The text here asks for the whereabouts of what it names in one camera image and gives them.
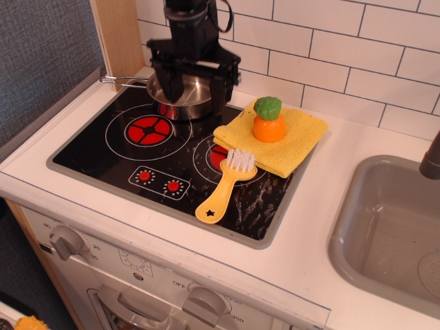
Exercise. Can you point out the orange toy carrot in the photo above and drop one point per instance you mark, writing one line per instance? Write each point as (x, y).
(269, 123)

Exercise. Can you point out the grey left oven knob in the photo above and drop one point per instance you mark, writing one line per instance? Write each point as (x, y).
(66, 242)

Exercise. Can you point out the small steel pot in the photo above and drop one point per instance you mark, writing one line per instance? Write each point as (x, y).
(194, 103)

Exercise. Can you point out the black toy stove top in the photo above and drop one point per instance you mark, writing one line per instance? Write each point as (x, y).
(132, 150)

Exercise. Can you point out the yellow toy brush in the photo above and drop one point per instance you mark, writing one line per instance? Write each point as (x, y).
(238, 166)

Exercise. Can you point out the wooden side post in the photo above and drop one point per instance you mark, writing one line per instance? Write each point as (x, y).
(119, 35)

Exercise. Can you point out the grey faucet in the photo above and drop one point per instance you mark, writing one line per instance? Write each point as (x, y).
(429, 166)

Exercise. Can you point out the grey oven knob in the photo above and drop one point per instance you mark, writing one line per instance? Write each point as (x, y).
(66, 242)
(204, 305)

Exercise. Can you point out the yellow folded cloth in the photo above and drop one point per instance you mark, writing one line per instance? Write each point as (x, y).
(302, 133)

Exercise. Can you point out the grey right oven knob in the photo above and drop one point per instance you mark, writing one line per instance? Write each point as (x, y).
(204, 305)

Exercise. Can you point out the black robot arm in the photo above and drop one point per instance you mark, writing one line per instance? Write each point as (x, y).
(203, 70)

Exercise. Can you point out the grey sink basin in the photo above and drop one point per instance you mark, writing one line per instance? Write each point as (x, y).
(386, 236)

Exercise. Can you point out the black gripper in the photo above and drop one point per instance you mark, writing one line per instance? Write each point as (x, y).
(194, 38)

